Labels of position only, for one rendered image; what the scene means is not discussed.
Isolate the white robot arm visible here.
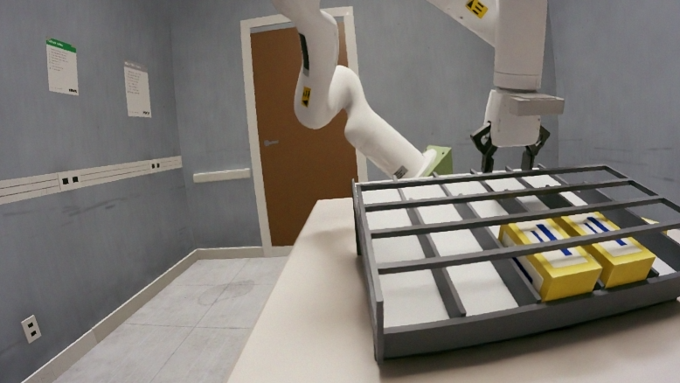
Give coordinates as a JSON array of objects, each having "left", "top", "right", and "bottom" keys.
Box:
[{"left": 271, "top": 0, "right": 565, "bottom": 179}]

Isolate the dark grey front bar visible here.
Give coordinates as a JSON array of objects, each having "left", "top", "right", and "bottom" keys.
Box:
[{"left": 384, "top": 271, "right": 680, "bottom": 358}]

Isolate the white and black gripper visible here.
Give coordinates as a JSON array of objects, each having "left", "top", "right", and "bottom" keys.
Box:
[{"left": 470, "top": 87, "right": 550, "bottom": 173}]

